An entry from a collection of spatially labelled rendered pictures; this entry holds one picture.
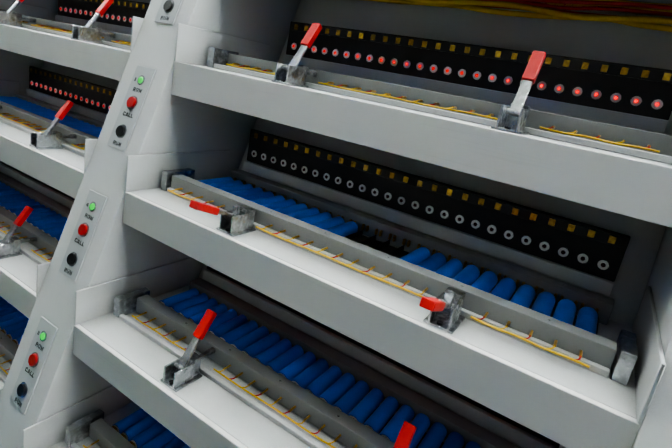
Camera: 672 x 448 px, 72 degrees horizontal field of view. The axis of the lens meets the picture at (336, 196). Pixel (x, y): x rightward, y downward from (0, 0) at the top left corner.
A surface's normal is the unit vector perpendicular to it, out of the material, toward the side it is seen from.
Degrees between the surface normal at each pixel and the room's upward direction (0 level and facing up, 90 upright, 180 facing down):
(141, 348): 19
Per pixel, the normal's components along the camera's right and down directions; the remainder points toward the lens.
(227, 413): 0.18, -0.95
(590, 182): -0.52, 0.12
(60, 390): 0.84, 0.28
